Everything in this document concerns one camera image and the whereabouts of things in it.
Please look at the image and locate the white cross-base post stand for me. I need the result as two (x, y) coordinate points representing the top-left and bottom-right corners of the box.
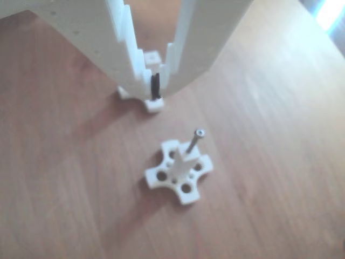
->
(118, 50), (165, 112)
(144, 139), (215, 207)

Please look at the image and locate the silver metal screw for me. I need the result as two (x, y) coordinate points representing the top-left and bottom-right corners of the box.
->
(187, 128), (206, 159)

